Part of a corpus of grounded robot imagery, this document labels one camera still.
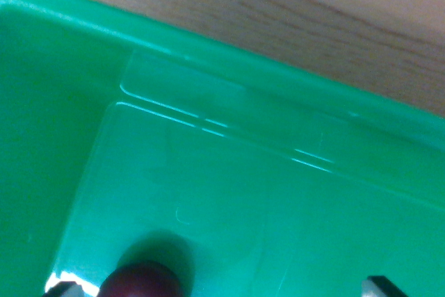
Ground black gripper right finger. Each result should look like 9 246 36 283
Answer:
361 275 408 297

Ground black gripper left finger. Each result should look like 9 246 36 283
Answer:
42 280 86 297

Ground dark red round fruit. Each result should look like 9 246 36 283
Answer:
98 261 184 297

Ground green plastic bin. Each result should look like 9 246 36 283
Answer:
0 0 445 297

